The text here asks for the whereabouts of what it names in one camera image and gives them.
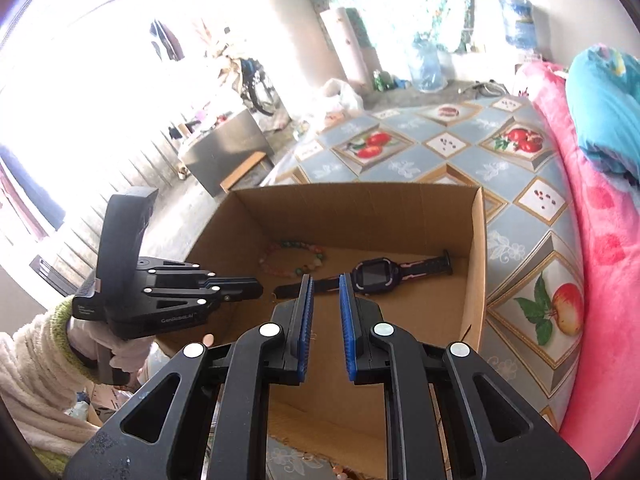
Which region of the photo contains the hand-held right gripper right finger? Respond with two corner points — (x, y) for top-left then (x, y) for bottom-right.
(339, 273), (591, 480)

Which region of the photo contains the pile of clothes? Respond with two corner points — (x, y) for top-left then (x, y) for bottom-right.
(200, 25), (251, 82)

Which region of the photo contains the hanging dark jacket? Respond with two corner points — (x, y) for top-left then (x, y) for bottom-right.
(150, 19), (186, 57)

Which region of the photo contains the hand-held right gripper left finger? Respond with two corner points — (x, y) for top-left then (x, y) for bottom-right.
(65, 275), (314, 480)

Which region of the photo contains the blue and pink cartoon quilt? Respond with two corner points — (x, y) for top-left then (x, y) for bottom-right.
(567, 45), (640, 186)

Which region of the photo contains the person's left forearm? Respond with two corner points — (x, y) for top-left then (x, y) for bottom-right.
(0, 297), (108, 476)

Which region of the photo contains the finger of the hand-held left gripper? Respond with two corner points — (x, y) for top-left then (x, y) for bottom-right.
(142, 284), (265, 318)
(134, 257), (262, 291)

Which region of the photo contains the brown cardboard box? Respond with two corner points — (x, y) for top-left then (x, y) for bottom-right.
(152, 182), (488, 480)

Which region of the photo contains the metal balcony railing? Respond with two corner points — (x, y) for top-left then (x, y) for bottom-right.
(30, 125), (186, 291)

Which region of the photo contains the teal floral wall cloth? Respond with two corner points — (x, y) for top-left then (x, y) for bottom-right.
(305, 0), (488, 53)

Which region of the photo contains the pink floral blanket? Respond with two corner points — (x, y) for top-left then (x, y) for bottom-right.
(515, 60), (640, 480)

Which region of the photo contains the grey cabinet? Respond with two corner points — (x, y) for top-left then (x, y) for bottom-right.
(180, 107), (275, 197)

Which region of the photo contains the black smart watch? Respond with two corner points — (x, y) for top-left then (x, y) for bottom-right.
(274, 252), (456, 301)

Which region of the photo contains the mixed colour bead bracelet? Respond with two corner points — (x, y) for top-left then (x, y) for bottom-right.
(258, 241), (328, 278)

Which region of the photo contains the clear empty water jug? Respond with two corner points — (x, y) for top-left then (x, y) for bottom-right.
(407, 35), (446, 93)

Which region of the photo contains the blue water jug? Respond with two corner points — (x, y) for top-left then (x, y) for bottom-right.
(499, 0), (541, 56)

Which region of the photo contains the white plastic bag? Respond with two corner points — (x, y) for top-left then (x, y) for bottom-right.
(320, 77), (366, 113)

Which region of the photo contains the person's left hand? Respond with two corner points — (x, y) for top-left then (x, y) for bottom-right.
(67, 317), (162, 388)

